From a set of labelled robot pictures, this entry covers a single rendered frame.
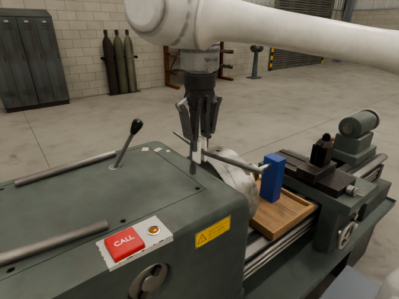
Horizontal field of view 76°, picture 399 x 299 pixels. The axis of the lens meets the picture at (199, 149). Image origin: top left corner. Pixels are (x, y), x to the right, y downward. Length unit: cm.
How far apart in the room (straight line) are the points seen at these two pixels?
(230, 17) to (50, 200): 58
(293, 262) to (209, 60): 119
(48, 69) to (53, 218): 611
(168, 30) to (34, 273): 46
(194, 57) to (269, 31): 20
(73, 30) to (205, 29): 693
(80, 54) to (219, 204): 689
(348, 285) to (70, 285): 100
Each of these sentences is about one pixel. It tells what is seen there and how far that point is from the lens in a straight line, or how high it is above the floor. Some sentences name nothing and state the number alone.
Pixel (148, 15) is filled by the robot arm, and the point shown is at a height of 165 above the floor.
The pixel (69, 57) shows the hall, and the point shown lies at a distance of 729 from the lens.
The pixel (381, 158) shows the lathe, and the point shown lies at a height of 86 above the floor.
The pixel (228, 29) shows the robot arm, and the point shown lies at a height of 164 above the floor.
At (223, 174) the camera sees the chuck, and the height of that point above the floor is 121.
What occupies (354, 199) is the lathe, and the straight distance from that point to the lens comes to 139.
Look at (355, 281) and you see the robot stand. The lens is 127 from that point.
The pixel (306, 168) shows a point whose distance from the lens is 135.
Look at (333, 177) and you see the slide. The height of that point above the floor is 97.
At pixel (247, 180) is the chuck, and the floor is 117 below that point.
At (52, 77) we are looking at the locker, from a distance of 672.
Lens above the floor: 164
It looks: 26 degrees down
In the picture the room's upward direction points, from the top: straight up
